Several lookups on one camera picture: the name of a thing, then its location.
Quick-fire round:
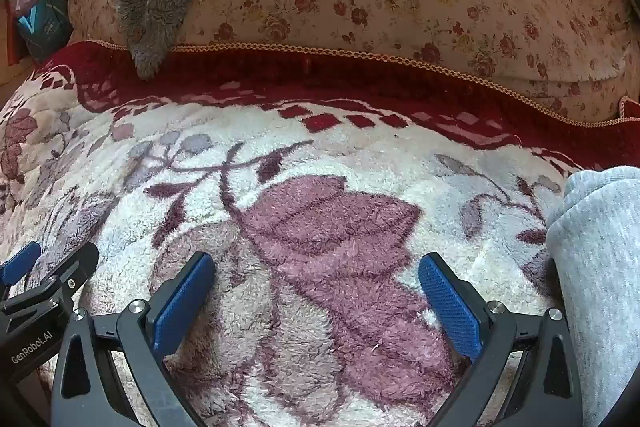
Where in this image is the teal plastic bag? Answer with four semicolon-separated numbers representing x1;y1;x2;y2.
7;0;73;62

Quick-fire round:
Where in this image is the plush floral blanket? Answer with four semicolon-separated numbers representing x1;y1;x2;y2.
0;41;640;427

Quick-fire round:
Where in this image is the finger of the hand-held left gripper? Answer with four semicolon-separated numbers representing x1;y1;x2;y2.
20;241;100;314
0;241;43;303

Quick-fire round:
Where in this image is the light grey sweatshirt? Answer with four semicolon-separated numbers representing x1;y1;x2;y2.
545;165;640;427

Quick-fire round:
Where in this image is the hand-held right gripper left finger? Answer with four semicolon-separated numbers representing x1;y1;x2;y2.
50;251;217;427

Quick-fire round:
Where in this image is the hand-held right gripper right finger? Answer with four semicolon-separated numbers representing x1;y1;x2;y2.
418;252;585;427

